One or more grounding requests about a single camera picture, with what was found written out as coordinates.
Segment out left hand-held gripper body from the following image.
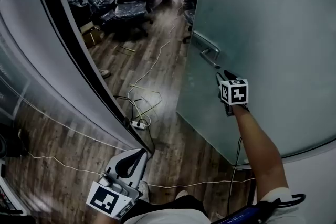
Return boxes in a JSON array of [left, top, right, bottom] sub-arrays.
[[86, 172, 140, 220]]

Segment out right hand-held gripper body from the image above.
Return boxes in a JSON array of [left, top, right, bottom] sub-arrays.
[[217, 76, 250, 117]]

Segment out frosted glass door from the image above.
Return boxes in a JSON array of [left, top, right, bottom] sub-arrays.
[[175, 0, 336, 166]]

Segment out person's right forearm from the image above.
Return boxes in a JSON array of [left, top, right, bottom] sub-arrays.
[[232, 103, 290, 200]]

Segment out white power strip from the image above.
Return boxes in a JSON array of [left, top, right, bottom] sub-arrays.
[[131, 120, 148, 131]]

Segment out person's black trousers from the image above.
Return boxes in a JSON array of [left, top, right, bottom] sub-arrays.
[[135, 194, 208, 219]]

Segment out person's white shirt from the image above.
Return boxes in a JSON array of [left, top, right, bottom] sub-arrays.
[[125, 208, 212, 224]]

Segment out cardboard box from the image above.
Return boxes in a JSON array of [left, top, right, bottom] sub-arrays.
[[79, 20, 105, 48]]

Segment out metal door handle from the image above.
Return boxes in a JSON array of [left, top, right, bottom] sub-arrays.
[[199, 47, 222, 69]]

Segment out thin white floor cable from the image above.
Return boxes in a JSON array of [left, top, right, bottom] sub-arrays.
[[27, 151, 257, 189]]

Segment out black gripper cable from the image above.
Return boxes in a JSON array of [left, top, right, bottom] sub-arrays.
[[226, 135, 244, 216]]

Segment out long pale floor cable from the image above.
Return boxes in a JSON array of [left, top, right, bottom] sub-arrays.
[[128, 4, 184, 120]]

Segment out black door frame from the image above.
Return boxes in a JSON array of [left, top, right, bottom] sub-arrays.
[[28, 0, 155, 155]]

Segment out black strap loop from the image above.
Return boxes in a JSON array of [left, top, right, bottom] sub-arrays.
[[262, 193, 307, 208]]

